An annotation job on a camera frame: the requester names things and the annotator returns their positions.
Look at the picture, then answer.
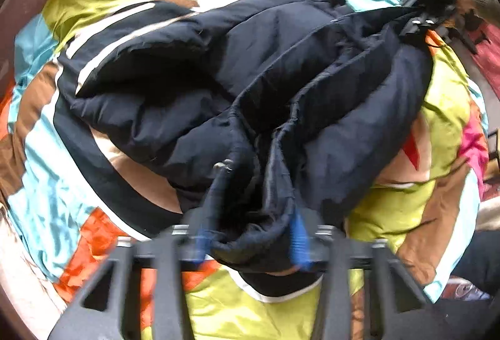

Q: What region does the dark navy padded jacket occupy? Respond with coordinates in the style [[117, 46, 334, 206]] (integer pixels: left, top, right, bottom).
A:
[[54, 0, 432, 272]]

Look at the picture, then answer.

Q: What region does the colourful cartoon bed sheet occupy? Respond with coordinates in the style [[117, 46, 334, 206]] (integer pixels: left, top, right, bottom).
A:
[[1, 0, 488, 339]]

